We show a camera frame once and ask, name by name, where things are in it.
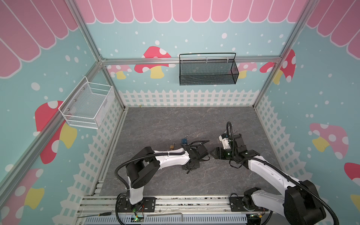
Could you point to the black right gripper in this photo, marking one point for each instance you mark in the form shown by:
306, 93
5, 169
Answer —
222, 153

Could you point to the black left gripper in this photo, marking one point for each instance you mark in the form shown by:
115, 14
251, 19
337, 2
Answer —
184, 167

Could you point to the blue padlock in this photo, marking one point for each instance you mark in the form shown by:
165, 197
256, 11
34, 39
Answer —
185, 140

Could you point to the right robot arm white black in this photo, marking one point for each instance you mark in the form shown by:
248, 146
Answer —
298, 201

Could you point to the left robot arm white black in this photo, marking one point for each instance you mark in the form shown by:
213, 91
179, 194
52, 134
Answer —
140, 169

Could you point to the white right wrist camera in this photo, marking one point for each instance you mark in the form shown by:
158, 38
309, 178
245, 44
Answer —
224, 139

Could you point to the black wire mesh basket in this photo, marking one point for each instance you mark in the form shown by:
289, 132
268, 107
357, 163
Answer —
208, 69

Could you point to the yellow handled screwdriver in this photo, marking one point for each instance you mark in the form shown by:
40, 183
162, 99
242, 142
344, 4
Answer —
99, 215

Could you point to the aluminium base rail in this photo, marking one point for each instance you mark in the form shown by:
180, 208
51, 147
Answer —
168, 210

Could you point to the white wire mesh basket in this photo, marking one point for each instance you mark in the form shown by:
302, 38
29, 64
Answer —
88, 104

